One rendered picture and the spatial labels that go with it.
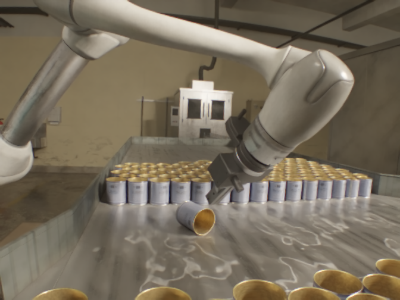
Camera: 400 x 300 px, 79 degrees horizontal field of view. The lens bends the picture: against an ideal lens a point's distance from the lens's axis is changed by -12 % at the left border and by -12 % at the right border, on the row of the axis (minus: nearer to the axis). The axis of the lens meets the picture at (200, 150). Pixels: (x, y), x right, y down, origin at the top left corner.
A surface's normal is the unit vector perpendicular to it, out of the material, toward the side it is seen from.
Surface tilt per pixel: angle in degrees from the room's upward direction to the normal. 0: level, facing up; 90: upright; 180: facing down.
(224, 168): 90
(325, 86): 105
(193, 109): 90
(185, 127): 90
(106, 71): 90
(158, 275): 0
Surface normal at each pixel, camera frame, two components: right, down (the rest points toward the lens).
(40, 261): 0.99, 0.05
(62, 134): 0.19, 0.11
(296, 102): -0.59, 0.24
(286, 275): 0.04, -0.99
